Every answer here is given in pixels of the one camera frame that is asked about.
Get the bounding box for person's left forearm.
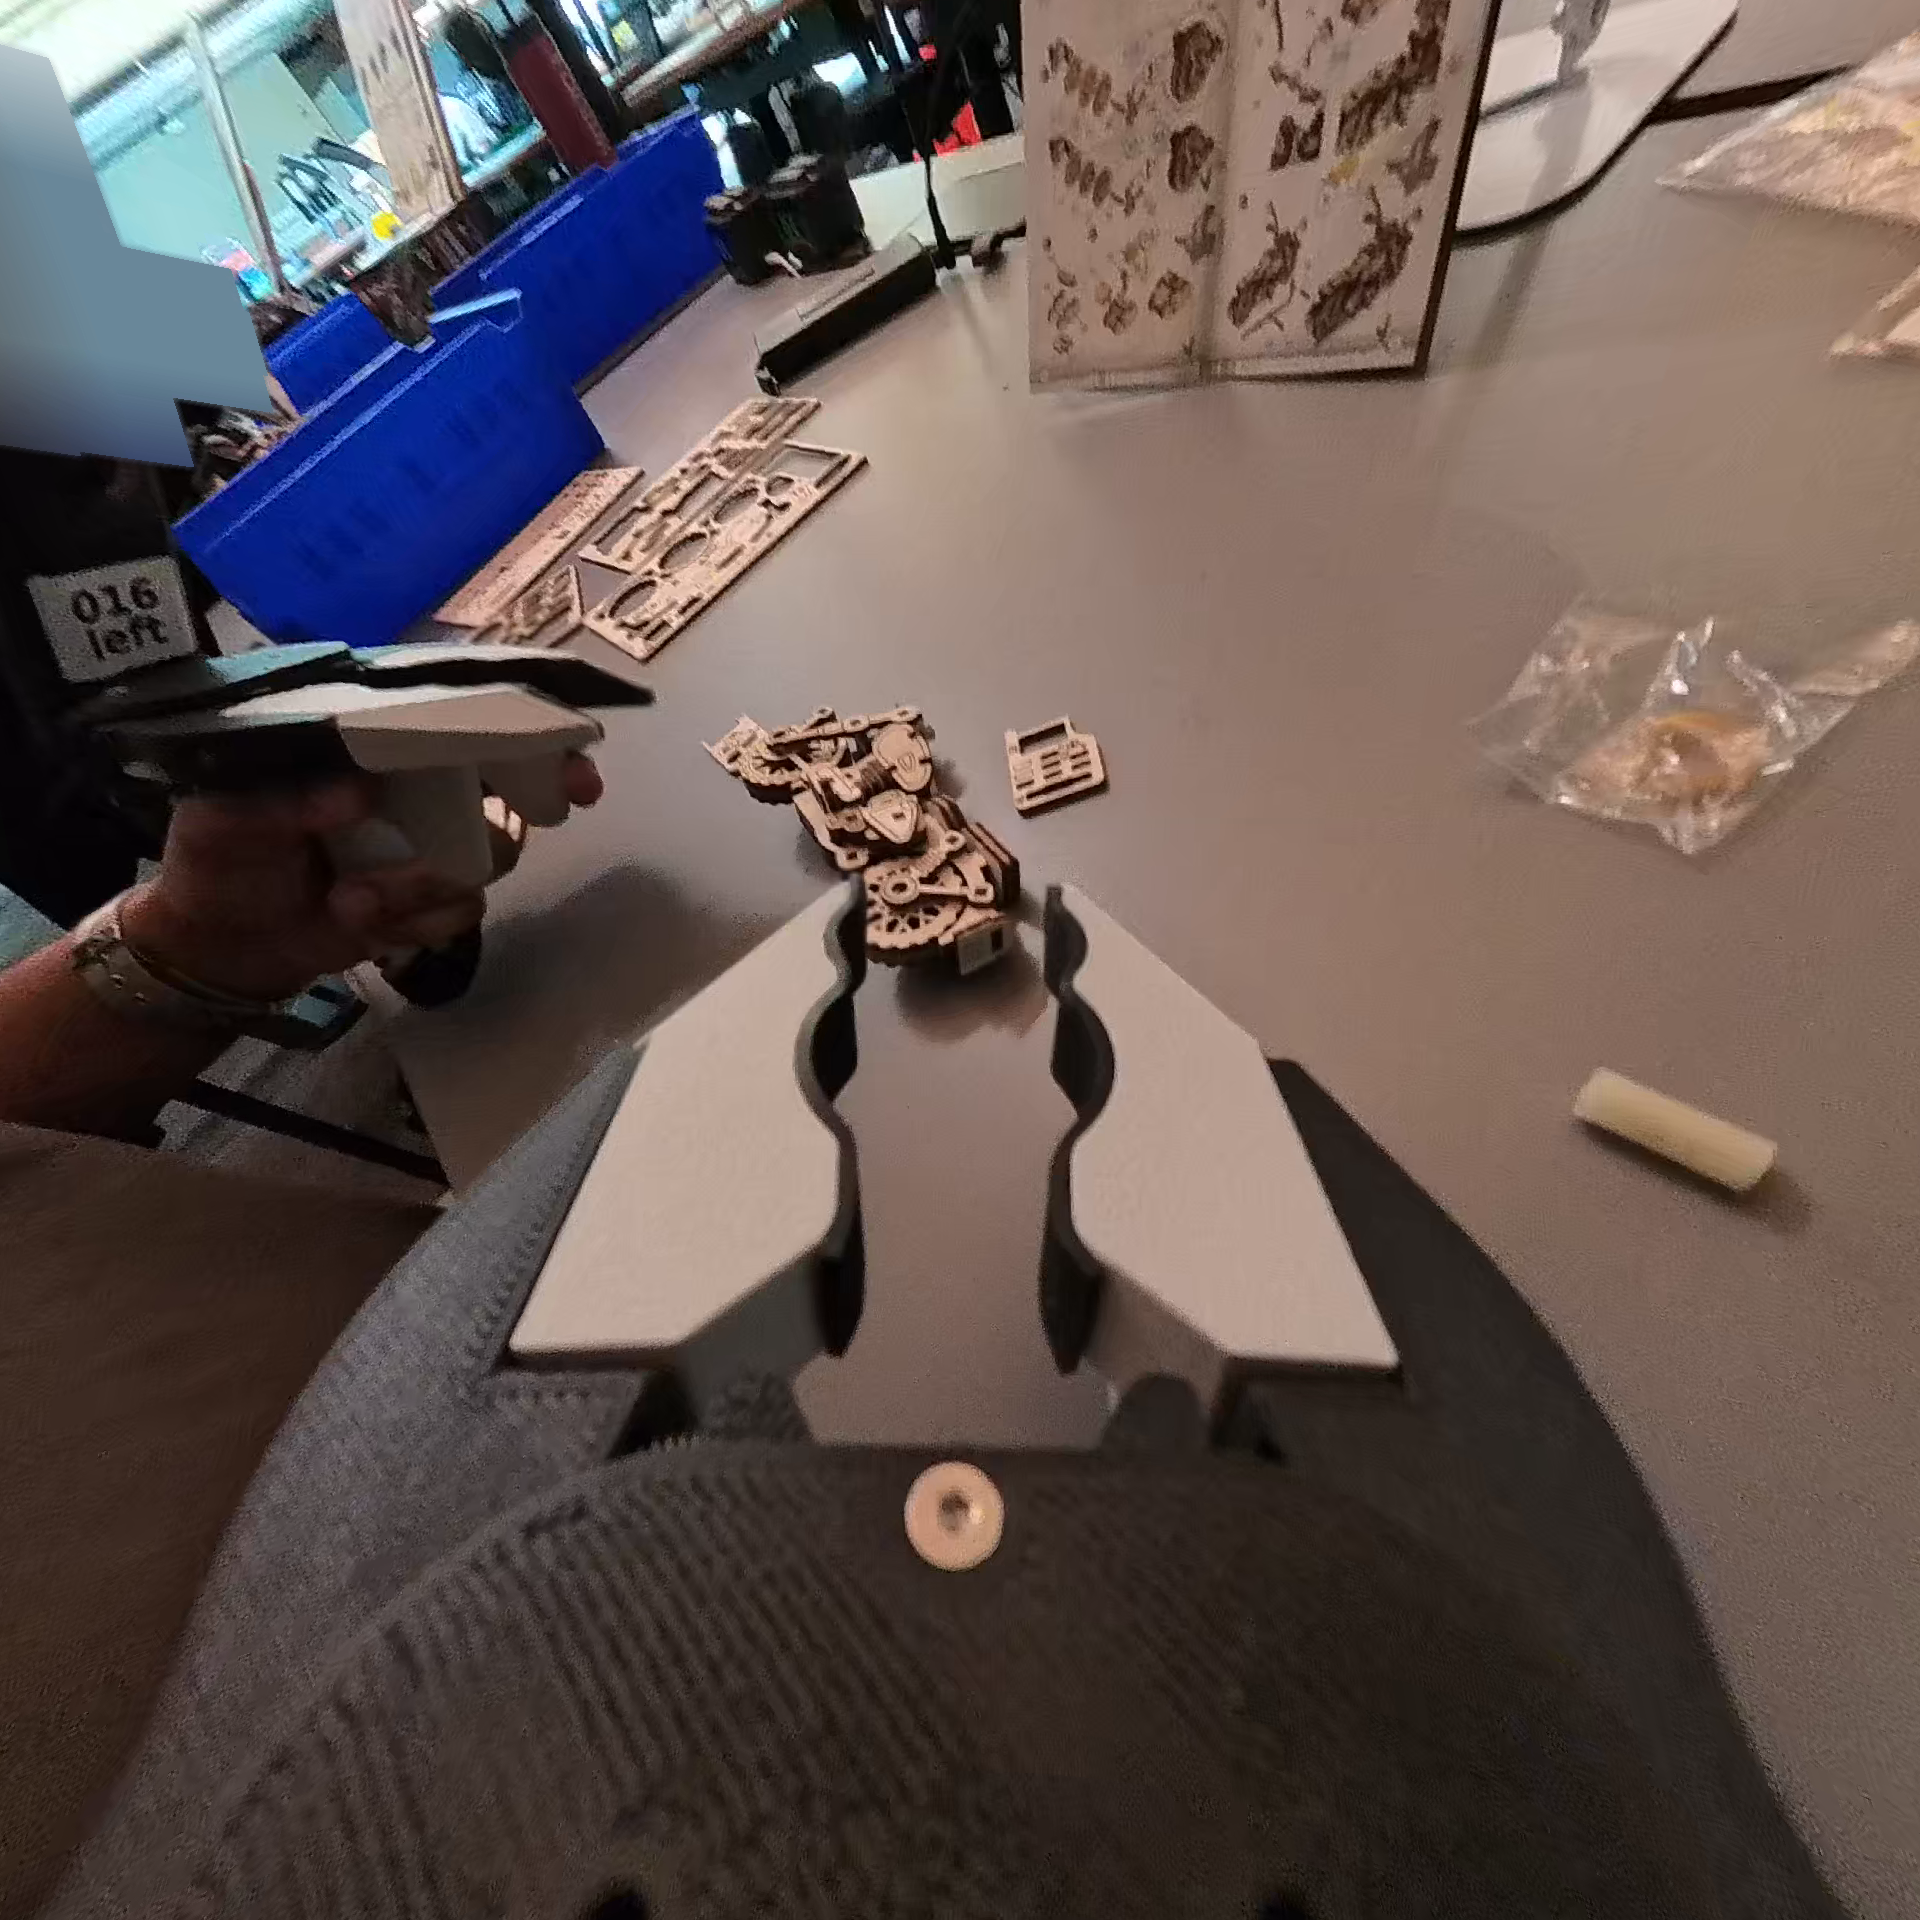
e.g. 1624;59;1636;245
0;901;311;1148

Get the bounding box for white curved board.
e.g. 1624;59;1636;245
1457;0;1744;237

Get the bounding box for wooden motorcycle model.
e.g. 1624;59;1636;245
706;704;1024;978

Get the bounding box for wooden sheet with round cutouts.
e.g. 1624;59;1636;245
577;438;872;661

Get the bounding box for large clear plastic bag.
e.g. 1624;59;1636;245
1655;29;1920;235

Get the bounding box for grey desk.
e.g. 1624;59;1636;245
387;0;1920;1802

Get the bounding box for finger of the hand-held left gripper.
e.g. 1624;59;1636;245
194;643;655;707
95;681;607;890

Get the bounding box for person's left hand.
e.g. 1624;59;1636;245
150;769;521;1010

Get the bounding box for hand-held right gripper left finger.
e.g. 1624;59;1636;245
506;877;872;1402

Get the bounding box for clear bag of rubber bands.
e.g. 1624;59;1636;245
1473;598;1920;855

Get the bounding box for small slotted wooden part frame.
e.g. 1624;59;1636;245
1007;717;1114;819

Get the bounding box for instruction booklet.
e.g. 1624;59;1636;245
1024;0;1506;395

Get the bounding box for small wooden part sheet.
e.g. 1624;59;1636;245
476;562;591;650

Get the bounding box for silver wristwatch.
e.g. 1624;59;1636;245
67;896;311;1039

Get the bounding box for black long box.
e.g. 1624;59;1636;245
752;232;943;389

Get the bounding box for black device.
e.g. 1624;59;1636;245
701;164;875;286

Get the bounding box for white wax stick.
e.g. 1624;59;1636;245
1569;1065;1784;1198

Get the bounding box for black cable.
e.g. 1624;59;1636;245
914;0;970;272

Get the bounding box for blue plastic bin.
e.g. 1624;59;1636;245
171;290;612;650
267;103;731;415

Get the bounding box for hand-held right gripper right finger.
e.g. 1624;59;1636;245
1037;882;1403;1409

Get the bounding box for person's brown trousers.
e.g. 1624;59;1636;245
0;1116;452;1920

